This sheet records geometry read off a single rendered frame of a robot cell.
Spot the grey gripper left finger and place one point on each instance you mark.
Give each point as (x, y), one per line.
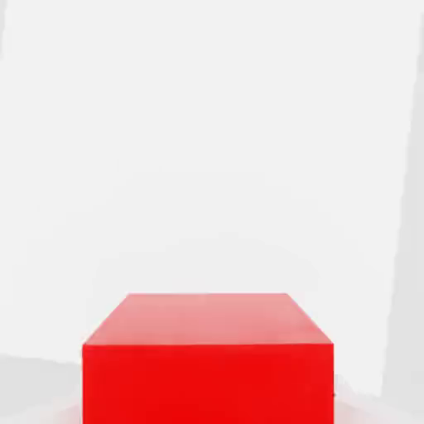
(73, 415)

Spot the small red cube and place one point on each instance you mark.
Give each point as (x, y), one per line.
(208, 381)

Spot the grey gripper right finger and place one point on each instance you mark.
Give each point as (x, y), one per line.
(343, 410)

